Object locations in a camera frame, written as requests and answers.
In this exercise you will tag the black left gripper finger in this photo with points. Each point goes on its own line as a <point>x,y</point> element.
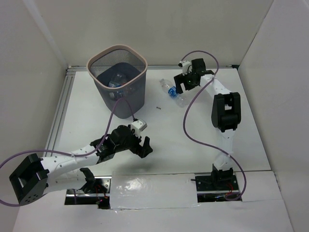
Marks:
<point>138,149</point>
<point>146,149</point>

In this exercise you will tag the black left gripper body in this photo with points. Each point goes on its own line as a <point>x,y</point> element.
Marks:
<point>139,147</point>

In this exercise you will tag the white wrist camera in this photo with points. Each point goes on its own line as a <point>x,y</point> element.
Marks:
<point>138,126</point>
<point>186,66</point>

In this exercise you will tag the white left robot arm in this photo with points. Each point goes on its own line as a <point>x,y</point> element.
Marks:
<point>35,177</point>

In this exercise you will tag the grey mesh waste bin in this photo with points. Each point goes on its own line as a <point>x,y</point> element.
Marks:
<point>124,59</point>

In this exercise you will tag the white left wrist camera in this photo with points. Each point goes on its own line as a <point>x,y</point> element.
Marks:
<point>138,126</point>

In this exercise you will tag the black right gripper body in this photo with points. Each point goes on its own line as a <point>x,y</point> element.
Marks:
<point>189,76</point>

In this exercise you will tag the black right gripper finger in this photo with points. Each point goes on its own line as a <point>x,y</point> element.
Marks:
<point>188,84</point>
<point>178,79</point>

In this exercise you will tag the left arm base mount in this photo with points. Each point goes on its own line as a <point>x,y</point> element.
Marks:
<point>96,191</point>

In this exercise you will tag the green label water bottle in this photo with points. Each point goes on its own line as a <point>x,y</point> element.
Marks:
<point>119,77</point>

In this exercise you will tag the blue label bottle blue cap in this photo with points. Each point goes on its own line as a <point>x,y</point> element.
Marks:
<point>114,84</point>

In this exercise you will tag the aluminium frame rail left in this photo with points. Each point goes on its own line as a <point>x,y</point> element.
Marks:
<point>59,117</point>

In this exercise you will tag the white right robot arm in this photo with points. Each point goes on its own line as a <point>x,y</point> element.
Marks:
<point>225,112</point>

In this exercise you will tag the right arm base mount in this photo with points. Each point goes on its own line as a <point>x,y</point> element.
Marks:
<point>217,186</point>

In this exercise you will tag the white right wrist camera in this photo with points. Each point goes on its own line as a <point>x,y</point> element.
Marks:
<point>186,66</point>

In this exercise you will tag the clear bottle white cap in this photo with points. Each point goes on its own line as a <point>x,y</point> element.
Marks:
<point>122,92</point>

